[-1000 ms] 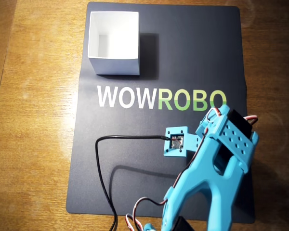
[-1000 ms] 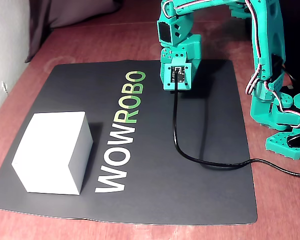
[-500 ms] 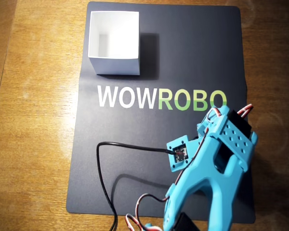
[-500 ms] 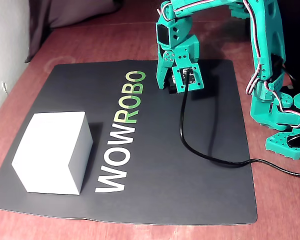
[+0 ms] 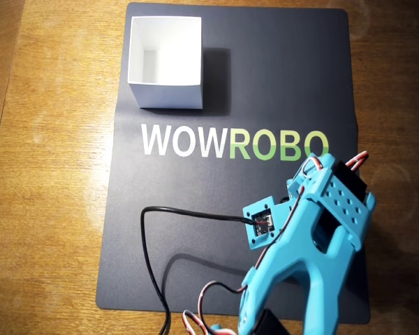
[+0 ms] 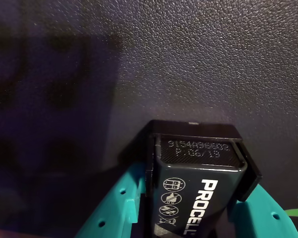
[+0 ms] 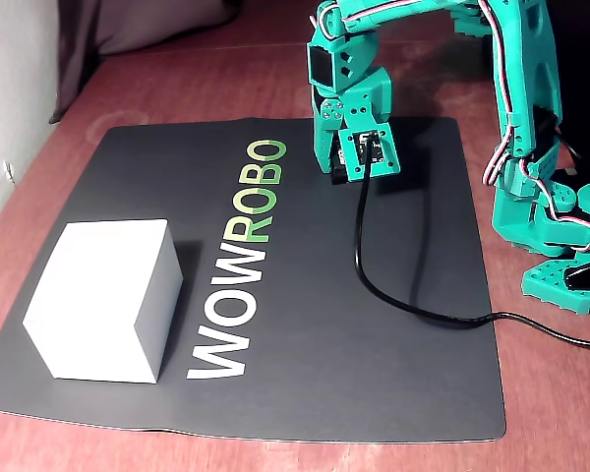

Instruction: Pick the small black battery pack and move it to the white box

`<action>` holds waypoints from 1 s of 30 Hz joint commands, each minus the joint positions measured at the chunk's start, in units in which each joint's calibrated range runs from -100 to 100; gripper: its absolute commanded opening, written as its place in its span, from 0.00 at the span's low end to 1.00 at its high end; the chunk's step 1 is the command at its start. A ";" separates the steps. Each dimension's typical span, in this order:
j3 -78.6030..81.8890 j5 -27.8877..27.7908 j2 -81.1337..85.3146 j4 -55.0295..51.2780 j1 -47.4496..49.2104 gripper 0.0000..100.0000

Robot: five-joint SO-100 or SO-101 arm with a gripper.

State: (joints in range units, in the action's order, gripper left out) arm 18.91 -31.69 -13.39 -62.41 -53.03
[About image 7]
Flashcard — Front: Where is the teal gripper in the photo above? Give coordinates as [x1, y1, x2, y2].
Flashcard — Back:
[312, 66, 392, 174]

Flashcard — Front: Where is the small black battery pack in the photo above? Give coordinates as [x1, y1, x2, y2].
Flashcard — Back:
[326, 146, 351, 187]

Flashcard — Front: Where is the white open cardboard box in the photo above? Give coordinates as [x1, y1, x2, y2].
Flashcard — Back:
[22, 218, 186, 384]

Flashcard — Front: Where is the black mat with WOWROBO print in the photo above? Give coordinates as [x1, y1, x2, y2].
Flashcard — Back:
[0, 116, 507, 443]

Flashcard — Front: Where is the grey curtain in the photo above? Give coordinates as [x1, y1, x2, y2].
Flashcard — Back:
[48, 0, 242, 124]

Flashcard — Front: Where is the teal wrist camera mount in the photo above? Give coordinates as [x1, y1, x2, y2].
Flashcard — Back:
[337, 123, 402, 183]

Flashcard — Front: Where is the white red servo wire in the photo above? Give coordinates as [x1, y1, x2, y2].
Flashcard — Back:
[308, 0, 356, 41]

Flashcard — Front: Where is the black camera cable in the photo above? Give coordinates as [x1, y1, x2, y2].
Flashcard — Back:
[353, 135, 590, 351]

